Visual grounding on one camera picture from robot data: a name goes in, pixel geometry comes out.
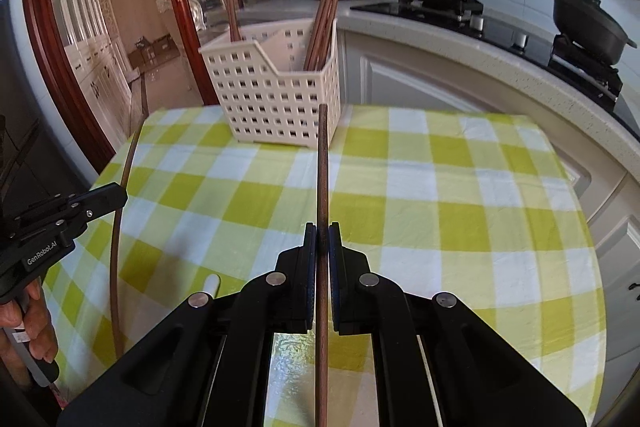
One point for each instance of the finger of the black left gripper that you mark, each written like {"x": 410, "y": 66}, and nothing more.
{"x": 100, "y": 201}

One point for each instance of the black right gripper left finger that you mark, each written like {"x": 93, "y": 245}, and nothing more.
{"x": 237, "y": 332}

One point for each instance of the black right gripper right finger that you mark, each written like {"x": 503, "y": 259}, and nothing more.
{"x": 365, "y": 303}

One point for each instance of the dark brown wooden chopstick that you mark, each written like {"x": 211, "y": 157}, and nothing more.
{"x": 322, "y": 291}
{"x": 327, "y": 34}
{"x": 315, "y": 56}
{"x": 234, "y": 29}
{"x": 118, "y": 336}

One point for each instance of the white kitchen cabinet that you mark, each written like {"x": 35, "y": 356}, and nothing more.
{"x": 452, "y": 181}

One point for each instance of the person's left hand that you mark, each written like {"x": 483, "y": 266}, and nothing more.
{"x": 37, "y": 324}

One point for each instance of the white ceramic spoon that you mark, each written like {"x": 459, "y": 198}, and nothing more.
{"x": 211, "y": 285}

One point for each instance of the green checkered tablecloth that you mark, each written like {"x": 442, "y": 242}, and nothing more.
{"x": 199, "y": 202}

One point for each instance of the white perforated utensil basket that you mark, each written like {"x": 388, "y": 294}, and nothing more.
{"x": 263, "y": 89}

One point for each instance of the speckled white countertop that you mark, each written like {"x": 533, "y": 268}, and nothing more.
{"x": 530, "y": 80}

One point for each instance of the black gas stove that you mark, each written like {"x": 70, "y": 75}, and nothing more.
{"x": 562, "y": 57}

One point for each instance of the black cooking pot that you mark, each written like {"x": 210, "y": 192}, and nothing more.
{"x": 586, "y": 24}

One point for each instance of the red wooden door frame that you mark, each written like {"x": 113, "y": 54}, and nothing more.
{"x": 65, "y": 92}

